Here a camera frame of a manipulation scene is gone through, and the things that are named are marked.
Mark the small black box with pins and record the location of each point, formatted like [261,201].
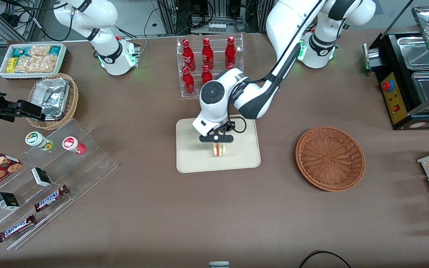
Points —
[41,176]
[8,201]

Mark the clear acrylic bottle rack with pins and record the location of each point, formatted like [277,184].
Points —
[216,44]

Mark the tan wicker basket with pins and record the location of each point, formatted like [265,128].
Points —
[73,100]

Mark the red emergency button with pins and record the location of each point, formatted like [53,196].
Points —
[387,85]

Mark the teal snack packet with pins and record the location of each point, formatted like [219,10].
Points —
[21,51]
[54,50]

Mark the triangular sandwich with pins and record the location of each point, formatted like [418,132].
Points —
[219,149]

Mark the green lid cup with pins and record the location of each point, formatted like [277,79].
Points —
[35,139]

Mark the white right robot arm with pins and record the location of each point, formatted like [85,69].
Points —
[106,44]

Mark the brown wicker basket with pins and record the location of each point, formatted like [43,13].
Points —
[330,158]

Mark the cream plastic tray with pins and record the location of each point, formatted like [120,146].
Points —
[244,156]

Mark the white plastic snack bin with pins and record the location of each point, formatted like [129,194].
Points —
[3,70]

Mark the small clear cracker bag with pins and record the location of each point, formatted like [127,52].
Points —
[39,50]

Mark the aluminium foil container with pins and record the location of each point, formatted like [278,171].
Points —
[52,95]

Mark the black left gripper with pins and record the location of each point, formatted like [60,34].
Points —
[226,127]

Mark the large clear cracker bag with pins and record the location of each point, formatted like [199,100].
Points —
[37,64]

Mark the grey device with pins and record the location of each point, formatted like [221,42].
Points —
[219,265]

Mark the red cola bottle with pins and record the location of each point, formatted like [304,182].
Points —
[207,54]
[188,56]
[206,74]
[188,82]
[230,52]

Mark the snickers bar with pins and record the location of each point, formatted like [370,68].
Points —
[50,198]
[16,227]

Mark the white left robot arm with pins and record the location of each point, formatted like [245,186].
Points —
[251,96]

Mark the white power strip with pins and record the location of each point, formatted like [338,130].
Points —
[217,28]

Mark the black food warmer machine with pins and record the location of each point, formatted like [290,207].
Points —
[389,56]

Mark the clear acrylic stepped stand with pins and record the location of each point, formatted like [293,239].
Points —
[91,160]

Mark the yellow snack packet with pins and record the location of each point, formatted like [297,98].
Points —
[11,65]

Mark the red lid cup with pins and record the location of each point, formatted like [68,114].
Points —
[71,143]

